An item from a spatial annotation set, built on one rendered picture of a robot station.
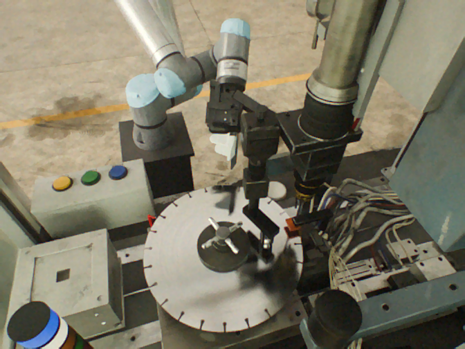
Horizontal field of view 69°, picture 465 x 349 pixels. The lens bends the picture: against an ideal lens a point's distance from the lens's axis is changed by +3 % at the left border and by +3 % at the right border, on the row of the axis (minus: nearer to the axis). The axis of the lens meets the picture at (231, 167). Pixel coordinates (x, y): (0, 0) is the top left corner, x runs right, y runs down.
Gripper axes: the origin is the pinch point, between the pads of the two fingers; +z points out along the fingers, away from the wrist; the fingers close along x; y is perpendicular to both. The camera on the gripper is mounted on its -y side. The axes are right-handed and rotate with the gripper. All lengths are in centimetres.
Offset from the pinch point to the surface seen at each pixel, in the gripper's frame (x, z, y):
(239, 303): 12.1, 27.9, -3.9
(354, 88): 34.7, -5.5, -17.0
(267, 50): -221, -149, -10
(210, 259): 8.6, 21.0, 2.5
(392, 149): -42, -16, -54
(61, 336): 32.1, 28.7, 18.0
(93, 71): -191, -103, 140
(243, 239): 5.8, 16.7, -3.9
